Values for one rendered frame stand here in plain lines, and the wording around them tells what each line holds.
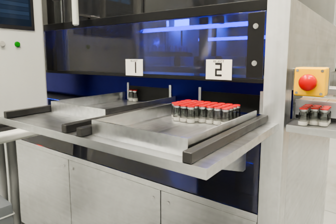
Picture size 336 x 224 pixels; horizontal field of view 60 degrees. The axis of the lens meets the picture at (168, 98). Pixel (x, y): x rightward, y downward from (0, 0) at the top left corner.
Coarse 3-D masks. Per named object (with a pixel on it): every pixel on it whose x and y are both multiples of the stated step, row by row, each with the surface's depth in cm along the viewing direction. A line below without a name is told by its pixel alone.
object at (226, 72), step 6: (210, 60) 88; (216, 60) 87; (222, 60) 86; (228, 60) 85; (210, 66) 88; (216, 66) 87; (222, 66) 86; (228, 66) 85; (210, 72) 88; (222, 72) 86; (228, 72) 85; (210, 78) 89; (216, 78) 87; (222, 78) 86; (228, 78) 85
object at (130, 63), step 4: (128, 60) 108; (132, 60) 107; (136, 60) 105; (140, 60) 104; (128, 64) 108; (132, 64) 107; (136, 64) 106; (140, 64) 104; (128, 68) 108; (132, 68) 107; (136, 68) 106; (140, 68) 105; (128, 72) 108; (132, 72) 107; (136, 72) 106; (140, 72) 105
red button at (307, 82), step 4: (304, 76) 70; (308, 76) 70; (312, 76) 69; (300, 80) 71; (304, 80) 70; (308, 80) 69; (312, 80) 69; (316, 80) 70; (300, 84) 71; (304, 84) 70; (308, 84) 70; (312, 84) 69; (316, 84) 70; (304, 88) 70; (308, 88) 70; (312, 88) 70
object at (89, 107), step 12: (84, 96) 106; (96, 96) 110; (108, 96) 115; (120, 96) 120; (60, 108) 92; (72, 108) 88; (84, 108) 85; (96, 108) 82; (108, 108) 81; (120, 108) 84; (132, 108) 89
